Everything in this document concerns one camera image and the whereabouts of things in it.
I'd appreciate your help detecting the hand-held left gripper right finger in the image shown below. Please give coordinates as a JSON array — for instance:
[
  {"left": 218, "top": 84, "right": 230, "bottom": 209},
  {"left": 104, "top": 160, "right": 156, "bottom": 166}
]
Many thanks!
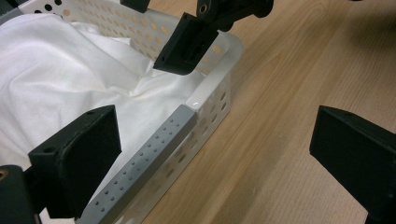
[{"left": 309, "top": 105, "right": 396, "bottom": 224}]

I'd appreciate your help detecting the white perforated plastic basket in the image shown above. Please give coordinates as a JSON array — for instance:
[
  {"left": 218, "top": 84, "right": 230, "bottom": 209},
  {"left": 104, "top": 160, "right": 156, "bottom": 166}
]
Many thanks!
[{"left": 0, "top": 0, "right": 244, "bottom": 224}]

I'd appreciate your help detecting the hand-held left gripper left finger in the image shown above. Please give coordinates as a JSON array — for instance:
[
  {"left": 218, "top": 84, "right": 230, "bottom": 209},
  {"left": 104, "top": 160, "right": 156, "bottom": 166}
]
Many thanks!
[{"left": 27, "top": 105, "right": 123, "bottom": 219}]

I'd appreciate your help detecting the white cloth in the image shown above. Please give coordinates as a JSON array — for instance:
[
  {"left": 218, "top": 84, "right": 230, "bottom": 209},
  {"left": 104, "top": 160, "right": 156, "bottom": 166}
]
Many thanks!
[{"left": 0, "top": 13, "right": 204, "bottom": 224}]

